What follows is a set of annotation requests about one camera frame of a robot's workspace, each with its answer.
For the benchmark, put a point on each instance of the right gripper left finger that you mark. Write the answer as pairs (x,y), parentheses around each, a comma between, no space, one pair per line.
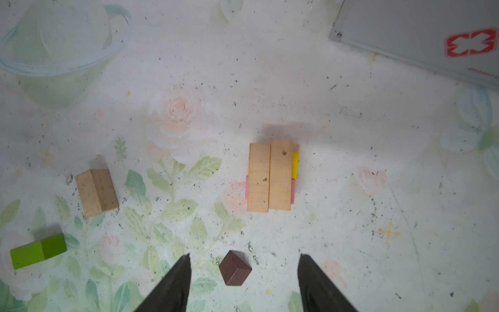
(171,293)

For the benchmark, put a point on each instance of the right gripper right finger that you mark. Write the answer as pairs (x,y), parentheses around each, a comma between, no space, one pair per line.
(318,292)

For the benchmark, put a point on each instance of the natural wood block with hole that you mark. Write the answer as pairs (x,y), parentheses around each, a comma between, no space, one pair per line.
(280,191)

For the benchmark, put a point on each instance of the yellow wood block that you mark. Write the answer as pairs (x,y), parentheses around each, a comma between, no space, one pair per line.
(295,165)

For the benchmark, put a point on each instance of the dark brown wood block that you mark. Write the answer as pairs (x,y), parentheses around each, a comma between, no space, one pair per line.
(234,268)

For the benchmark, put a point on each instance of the natural wood block lower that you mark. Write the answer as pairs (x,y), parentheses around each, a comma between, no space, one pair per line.
(96,192)

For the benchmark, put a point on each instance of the green wood block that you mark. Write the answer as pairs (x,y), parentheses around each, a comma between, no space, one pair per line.
(38,251)

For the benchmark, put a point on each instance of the silver metal first-aid case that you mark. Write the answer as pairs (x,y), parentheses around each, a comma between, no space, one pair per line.
(455,38)

